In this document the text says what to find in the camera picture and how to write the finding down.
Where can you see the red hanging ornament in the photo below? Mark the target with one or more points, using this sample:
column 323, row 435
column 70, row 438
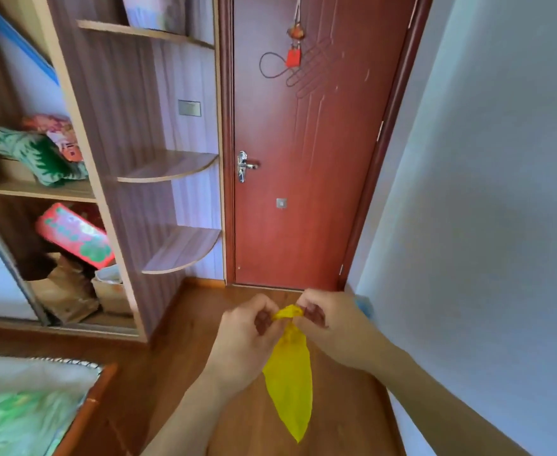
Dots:
column 295, row 42

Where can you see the person's right hand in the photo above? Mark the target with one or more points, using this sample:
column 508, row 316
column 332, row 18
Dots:
column 345, row 330

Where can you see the small silver door plate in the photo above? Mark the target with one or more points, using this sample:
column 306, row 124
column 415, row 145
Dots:
column 281, row 203

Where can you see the wooden wardrobe with shelves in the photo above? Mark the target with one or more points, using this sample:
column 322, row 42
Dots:
column 117, row 161

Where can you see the person's left fingers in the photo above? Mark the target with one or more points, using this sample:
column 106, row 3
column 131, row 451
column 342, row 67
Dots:
column 266, row 315

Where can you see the red patterned box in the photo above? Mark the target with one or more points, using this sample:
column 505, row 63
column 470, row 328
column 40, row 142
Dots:
column 74, row 235

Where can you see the person's left hand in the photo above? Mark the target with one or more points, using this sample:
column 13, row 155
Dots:
column 240, row 349

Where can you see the bed with green sheet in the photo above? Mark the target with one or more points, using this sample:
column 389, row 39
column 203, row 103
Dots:
column 26, row 408

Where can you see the cardboard box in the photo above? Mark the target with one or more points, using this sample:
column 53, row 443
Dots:
column 112, row 292

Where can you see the person's right forearm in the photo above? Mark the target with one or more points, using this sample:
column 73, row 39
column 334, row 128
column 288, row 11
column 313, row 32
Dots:
column 445, row 408

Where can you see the red wooden door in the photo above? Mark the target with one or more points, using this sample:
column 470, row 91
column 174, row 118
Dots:
column 316, row 151

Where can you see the brown paper bag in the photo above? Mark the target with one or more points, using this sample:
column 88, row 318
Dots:
column 62, row 289

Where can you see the green patterned blanket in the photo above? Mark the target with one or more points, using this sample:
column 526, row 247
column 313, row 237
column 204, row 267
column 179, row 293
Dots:
column 36, row 156

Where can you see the person's left forearm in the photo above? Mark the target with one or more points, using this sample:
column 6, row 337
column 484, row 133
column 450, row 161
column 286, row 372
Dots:
column 188, row 415

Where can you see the grey wall switch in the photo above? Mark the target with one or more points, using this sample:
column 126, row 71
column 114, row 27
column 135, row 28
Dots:
column 189, row 108

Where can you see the person's right fingers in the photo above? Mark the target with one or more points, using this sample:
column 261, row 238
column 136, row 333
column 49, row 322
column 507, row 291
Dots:
column 311, row 311

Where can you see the orange patterned packet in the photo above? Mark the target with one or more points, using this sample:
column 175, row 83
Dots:
column 57, row 135

